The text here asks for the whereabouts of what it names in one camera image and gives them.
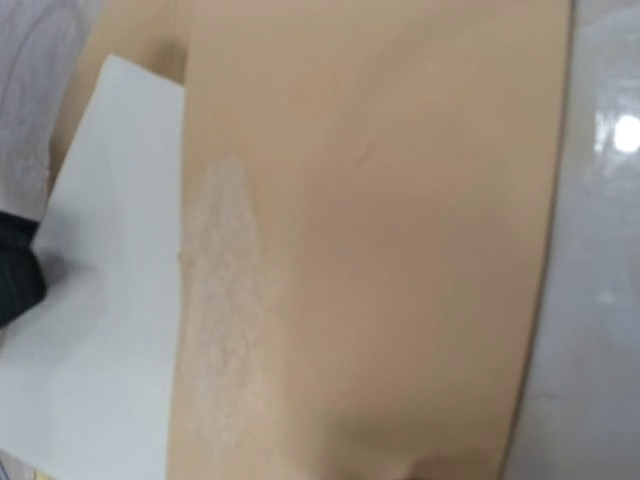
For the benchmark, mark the brown kraft envelope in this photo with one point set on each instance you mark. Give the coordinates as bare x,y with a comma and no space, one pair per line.
367,191

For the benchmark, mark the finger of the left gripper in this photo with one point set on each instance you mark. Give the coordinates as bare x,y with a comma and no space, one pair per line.
23,285

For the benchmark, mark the ornate bordered letter paper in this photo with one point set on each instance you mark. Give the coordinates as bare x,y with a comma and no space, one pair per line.
86,376

